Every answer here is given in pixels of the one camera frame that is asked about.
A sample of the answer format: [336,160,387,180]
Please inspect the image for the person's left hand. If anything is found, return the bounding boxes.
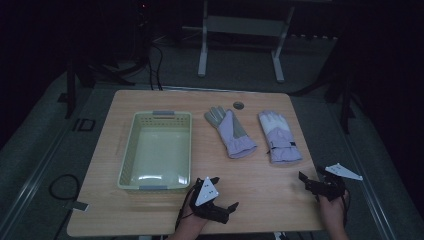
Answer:
[172,203,210,240]

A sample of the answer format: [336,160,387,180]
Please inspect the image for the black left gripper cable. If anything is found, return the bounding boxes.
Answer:
[174,186,198,232]

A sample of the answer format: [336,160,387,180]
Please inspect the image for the lilac glove with grey palm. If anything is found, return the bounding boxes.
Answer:
[203,105,259,160]

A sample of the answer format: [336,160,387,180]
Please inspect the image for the white metal desk frame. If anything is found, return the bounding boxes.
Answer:
[181,0,334,84]

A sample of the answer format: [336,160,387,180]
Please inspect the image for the pale green plastic basket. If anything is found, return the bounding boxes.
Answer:
[117,110,194,191]

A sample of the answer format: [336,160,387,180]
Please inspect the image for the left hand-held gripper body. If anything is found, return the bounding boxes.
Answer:
[189,176,232,225]

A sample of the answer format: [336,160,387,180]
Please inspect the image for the lilac and white glove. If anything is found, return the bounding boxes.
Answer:
[258,109,304,165]

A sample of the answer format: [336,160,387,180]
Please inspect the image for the dark metal stand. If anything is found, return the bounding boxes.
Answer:
[321,63,359,135]

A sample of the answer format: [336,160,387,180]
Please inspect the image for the small grey flat plate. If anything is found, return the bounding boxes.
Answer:
[64,200,91,213]

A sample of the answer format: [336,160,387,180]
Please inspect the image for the black tripod stand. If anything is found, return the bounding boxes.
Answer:
[63,19,151,120]

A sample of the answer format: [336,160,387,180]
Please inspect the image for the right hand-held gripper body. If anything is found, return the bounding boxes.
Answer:
[308,162,364,202]

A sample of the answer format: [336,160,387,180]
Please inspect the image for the black looped floor cable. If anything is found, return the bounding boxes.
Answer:
[48,173,81,202]

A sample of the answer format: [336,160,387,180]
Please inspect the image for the black hanging cables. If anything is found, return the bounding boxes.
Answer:
[145,41,165,92]

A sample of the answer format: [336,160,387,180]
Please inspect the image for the person's right hand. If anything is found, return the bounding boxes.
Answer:
[316,189,351,240]

